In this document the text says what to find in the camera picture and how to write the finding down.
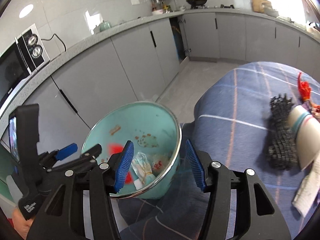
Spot white sponge block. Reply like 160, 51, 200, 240
133, 178, 144, 190

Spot teal trash bin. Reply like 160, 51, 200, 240
81, 101, 182, 199

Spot blue plaid tablecloth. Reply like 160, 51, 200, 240
118, 62, 316, 239

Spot green ceramic teapot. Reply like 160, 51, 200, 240
99, 21, 112, 32

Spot person's left hand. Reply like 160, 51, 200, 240
12, 207, 35, 239

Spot black power cable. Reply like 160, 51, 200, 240
40, 33, 68, 53

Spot red tassel ornament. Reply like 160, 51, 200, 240
297, 71, 320, 117

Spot white crumpled paper towel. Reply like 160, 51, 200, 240
292, 163, 319, 217

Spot grey lower kitchen cabinets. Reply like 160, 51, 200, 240
1, 9, 319, 152

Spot black knitted cloth bundle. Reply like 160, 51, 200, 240
265, 94, 298, 171

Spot black white microwave oven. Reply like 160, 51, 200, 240
1, 24, 50, 107

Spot white blue paper cup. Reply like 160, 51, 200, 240
287, 105, 320, 170

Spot metal pot on counter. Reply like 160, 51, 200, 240
261, 3, 279, 18

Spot wooden cutting board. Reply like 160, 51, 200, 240
251, 0, 272, 13

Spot red plastic bag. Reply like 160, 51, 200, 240
107, 143, 133, 185

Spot gas stove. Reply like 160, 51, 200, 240
215, 4, 235, 9

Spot white wrapper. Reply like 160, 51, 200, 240
131, 152, 156, 186

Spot black wok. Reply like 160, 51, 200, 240
186, 0, 207, 9

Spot metal spice rack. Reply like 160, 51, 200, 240
151, 0, 177, 15

